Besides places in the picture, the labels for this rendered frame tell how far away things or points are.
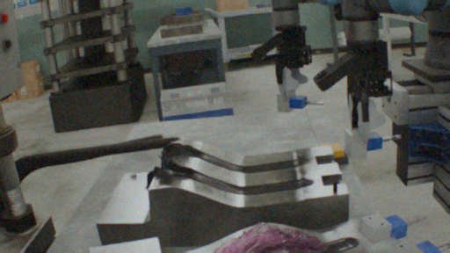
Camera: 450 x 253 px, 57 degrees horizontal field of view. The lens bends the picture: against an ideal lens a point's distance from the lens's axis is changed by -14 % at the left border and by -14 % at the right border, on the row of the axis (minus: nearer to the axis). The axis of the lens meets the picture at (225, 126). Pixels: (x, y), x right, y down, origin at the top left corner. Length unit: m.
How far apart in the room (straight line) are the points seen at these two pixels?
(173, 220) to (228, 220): 0.10
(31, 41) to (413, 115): 6.98
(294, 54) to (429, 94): 0.39
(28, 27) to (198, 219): 6.97
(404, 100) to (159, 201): 0.65
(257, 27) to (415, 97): 6.22
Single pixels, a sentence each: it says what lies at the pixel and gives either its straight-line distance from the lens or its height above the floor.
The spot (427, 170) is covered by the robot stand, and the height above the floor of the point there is 0.76.
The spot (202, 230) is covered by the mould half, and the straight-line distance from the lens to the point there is 0.91.
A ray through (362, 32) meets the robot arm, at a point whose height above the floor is 1.17.
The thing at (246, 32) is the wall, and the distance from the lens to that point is 7.32.
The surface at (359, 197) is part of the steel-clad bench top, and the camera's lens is 1.07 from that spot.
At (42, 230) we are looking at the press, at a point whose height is 0.77.
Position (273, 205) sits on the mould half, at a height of 0.88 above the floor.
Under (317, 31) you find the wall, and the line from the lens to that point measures 7.53.
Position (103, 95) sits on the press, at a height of 0.33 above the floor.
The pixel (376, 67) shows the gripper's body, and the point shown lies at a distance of 0.97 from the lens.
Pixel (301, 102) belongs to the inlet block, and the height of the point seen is 0.94.
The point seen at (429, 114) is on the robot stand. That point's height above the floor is 0.92.
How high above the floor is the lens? 1.29
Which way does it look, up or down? 17 degrees down
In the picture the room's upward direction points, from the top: 6 degrees counter-clockwise
